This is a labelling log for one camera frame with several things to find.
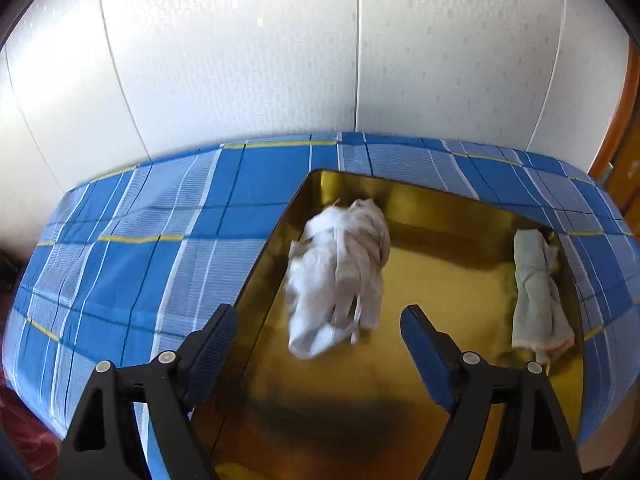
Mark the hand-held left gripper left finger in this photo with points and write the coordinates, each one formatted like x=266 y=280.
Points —
x=215 y=355

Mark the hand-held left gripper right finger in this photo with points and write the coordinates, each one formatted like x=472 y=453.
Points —
x=425 y=355

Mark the gold tin box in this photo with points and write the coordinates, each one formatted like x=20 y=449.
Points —
x=425 y=270

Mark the white striped cloth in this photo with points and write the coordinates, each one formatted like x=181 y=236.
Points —
x=330 y=280

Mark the light green cloth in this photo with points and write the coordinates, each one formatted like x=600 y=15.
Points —
x=532 y=285

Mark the blue plaid tablecloth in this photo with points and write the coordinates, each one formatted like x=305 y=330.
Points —
x=150 y=220

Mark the red cloth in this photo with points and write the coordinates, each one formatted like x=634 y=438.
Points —
x=30 y=440

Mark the wooden door frame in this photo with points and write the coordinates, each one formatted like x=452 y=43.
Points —
x=622 y=160

